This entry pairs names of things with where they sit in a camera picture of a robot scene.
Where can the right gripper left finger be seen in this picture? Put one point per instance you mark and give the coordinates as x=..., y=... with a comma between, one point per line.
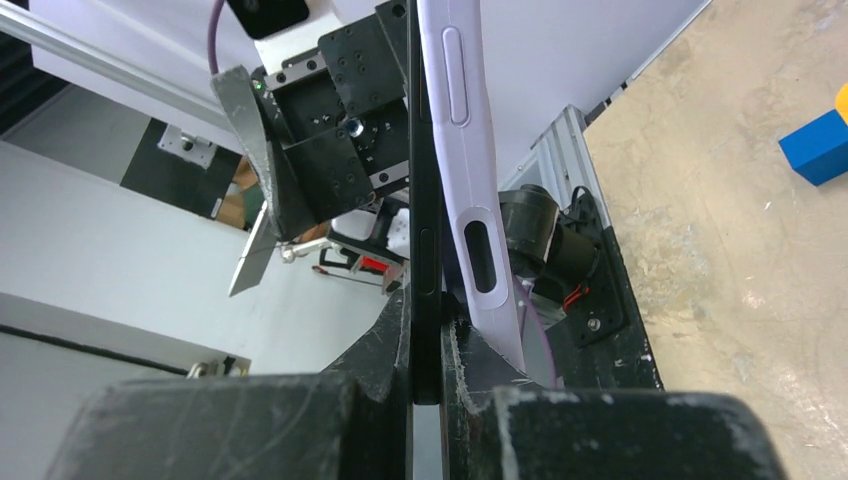
x=348, y=421

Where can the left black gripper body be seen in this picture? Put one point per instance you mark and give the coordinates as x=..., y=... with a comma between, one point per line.
x=337, y=119

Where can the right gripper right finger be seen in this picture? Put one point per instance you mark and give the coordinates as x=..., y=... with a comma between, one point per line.
x=499, y=424

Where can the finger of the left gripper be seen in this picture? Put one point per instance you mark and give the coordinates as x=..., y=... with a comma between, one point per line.
x=234, y=91

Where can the lilac phone case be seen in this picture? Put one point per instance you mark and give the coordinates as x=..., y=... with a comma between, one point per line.
x=452, y=50

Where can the black phone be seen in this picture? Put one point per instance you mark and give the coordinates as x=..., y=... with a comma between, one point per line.
x=426, y=204

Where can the blue toy brick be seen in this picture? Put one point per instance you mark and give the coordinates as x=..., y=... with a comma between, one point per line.
x=818, y=150

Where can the yellow toy brick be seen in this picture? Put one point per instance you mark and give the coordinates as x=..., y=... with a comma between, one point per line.
x=841, y=103

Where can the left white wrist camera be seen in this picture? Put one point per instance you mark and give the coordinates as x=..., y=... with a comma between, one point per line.
x=282, y=29

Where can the aluminium table frame rail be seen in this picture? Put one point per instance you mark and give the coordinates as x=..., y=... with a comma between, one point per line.
x=560, y=161

